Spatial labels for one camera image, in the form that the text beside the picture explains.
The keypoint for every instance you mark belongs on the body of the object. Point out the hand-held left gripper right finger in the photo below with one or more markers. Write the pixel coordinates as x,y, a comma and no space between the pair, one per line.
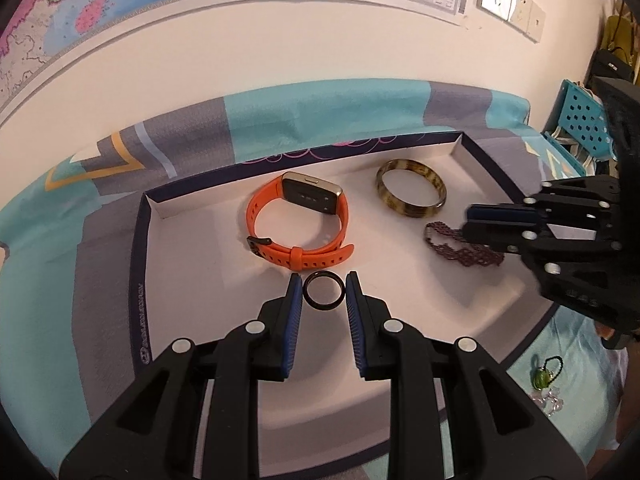
356,320

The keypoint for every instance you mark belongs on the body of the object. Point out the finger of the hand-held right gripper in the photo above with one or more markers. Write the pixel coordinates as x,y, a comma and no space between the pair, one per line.
500,240
500,215

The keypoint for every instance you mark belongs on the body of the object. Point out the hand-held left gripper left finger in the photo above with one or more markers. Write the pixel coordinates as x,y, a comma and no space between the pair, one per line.
295,320

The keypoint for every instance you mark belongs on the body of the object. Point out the dark blue shallow cardboard tray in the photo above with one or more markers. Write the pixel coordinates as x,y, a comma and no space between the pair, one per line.
210,260

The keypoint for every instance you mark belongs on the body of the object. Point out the person's right hand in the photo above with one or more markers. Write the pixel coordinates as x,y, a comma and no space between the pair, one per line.
605,331

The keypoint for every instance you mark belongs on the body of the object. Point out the tortoiseshell bangle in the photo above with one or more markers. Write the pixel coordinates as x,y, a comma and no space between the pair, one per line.
436,185

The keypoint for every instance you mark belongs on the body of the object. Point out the white patterned fabric bag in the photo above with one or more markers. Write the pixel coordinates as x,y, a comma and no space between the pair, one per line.
570,147

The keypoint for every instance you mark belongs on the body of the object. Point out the blue perforated plastic chair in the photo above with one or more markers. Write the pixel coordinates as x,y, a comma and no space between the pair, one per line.
580,115

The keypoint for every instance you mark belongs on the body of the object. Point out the black handbag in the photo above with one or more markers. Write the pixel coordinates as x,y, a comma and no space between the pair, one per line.
612,65

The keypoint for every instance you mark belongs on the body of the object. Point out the yellow coat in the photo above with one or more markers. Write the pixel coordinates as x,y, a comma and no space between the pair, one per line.
625,30

